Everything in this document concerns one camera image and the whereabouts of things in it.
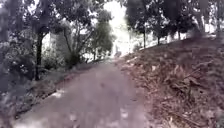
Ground dark asphalt path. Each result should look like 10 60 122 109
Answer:
11 59 148 128

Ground leaf-covered earth slope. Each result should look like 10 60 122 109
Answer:
119 34 224 128

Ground row of trees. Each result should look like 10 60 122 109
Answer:
124 0 224 48

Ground trees and bushes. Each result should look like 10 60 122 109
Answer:
0 0 116 84

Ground leaf-littered verge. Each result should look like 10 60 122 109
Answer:
0 61 101 128

